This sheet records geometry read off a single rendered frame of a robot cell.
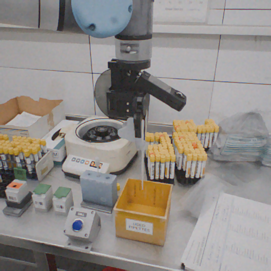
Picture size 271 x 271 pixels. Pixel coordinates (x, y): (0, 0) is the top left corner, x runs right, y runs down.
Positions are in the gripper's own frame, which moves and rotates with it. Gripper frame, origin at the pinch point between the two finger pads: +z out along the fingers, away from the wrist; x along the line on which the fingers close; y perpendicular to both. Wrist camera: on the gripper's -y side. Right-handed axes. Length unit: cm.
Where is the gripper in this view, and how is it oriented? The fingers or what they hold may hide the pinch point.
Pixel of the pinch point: (142, 144)
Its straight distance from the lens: 64.2
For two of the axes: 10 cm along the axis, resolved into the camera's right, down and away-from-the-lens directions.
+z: 0.0, 8.8, 4.7
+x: -2.4, 4.6, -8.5
